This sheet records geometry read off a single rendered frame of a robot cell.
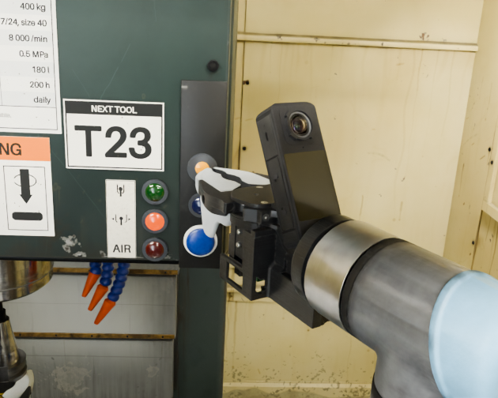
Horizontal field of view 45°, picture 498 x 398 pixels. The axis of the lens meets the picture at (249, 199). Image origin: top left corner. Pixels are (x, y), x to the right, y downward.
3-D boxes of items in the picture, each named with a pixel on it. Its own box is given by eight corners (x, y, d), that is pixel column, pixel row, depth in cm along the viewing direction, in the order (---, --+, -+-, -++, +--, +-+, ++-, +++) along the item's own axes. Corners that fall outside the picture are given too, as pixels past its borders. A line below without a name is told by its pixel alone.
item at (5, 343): (20, 349, 92) (17, 310, 90) (18, 365, 88) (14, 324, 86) (-11, 352, 91) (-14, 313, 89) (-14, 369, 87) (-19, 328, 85)
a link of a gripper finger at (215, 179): (174, 223, 61) (220, 255, 53) (175, 166, 59) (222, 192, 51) (201, 218, 62) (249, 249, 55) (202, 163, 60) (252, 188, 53)
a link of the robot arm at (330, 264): (344, 247, 38) (431, 227, 42) (300, 224, 41) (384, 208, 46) (333, 351, 40) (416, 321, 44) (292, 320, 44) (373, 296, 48)
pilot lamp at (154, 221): (164, 232, 62) (165, 212, 62) (144, 231, 62) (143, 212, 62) (165, 230, 63) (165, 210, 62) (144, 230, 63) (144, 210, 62)
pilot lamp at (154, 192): (165, 203, 61) (165, 182, 61) (143, 202, 61) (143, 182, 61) (165, 201, 62) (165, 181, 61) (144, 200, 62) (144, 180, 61)
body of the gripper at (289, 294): (212, 274, 53) (292, 337, 44) (215, 182, 51) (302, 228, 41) (281, 259, 57) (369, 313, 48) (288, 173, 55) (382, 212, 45)
